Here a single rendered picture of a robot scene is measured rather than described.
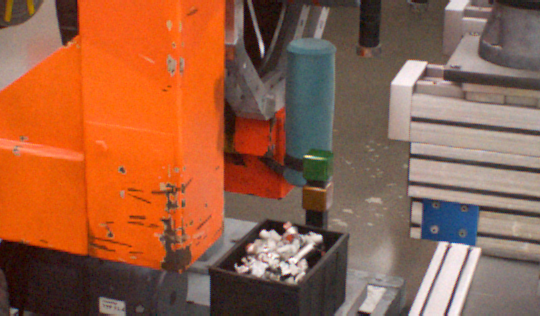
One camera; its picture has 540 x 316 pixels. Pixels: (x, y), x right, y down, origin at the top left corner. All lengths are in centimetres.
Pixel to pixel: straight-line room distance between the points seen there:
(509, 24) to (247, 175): 76
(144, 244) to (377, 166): 193
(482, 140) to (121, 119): 54
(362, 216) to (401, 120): 146
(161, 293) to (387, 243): 115
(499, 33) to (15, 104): 73
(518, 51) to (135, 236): 62
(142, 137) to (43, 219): 24
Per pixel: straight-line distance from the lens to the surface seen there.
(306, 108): 218
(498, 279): 256
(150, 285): 213
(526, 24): 182
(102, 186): 182
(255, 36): 248
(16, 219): 193
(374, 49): 209
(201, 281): 246
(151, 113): 175
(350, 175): 361
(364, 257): 310
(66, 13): 215
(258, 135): 232
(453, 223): 197
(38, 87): 185
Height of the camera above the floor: 133
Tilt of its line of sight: 21 degrees down
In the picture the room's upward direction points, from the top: 1 degrees clockwise
